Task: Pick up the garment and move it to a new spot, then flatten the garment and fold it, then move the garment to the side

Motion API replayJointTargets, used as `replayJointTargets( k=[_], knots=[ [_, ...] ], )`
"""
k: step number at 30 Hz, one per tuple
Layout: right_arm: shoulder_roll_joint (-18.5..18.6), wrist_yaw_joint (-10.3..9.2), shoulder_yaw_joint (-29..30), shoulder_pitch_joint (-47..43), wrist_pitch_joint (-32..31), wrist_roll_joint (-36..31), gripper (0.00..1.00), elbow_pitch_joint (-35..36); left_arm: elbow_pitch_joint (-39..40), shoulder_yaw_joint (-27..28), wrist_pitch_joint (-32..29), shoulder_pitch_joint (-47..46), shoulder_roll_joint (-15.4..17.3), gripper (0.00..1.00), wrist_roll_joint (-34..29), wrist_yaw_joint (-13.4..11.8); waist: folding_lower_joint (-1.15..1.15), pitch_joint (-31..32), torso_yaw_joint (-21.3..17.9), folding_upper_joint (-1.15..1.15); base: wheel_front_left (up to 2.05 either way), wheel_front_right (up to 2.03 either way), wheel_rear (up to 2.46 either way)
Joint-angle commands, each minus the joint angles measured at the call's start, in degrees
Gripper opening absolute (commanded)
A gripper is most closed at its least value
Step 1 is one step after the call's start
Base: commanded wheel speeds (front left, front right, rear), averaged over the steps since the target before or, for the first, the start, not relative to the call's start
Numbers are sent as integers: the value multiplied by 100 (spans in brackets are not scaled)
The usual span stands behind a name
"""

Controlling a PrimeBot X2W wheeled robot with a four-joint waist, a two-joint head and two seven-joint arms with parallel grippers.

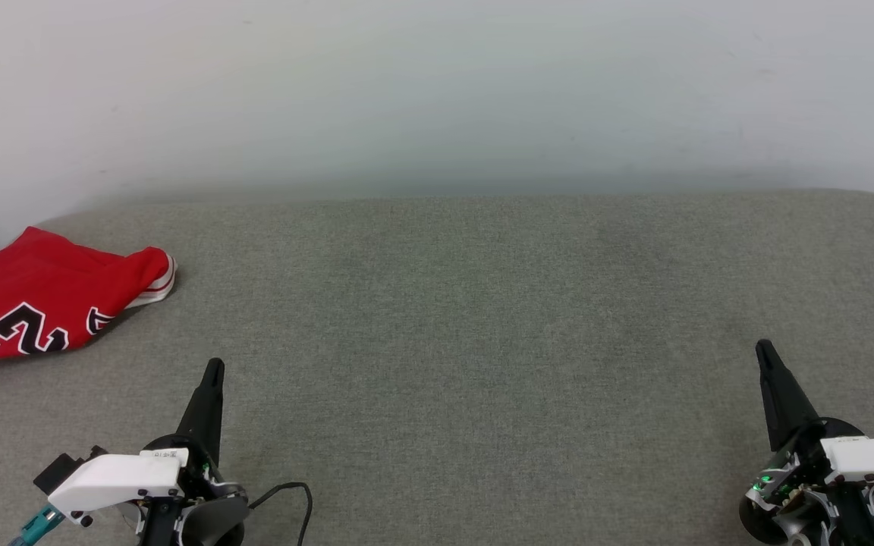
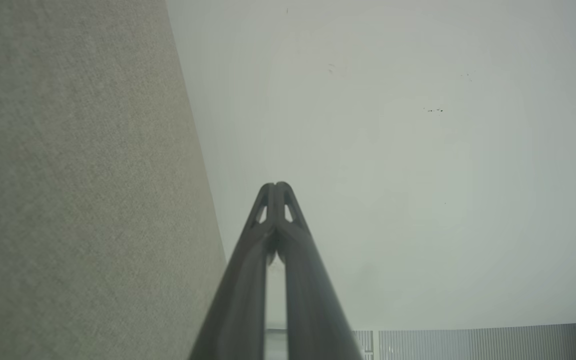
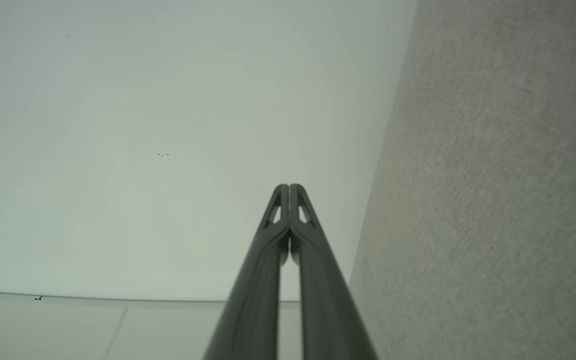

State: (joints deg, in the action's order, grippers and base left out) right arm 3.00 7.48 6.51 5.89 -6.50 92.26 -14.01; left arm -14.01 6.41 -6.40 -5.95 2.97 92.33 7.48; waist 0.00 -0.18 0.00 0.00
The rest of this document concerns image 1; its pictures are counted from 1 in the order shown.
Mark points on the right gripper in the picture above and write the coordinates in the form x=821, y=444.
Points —
x=793, y=500

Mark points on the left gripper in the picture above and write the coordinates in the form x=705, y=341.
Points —
x=213, y=508

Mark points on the red basketball jersey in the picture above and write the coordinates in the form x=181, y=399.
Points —
x=35, y=292

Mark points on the grey fabric sofa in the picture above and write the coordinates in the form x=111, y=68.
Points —
x=482, y=341

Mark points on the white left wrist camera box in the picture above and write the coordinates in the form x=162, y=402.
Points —
x=114, y=478

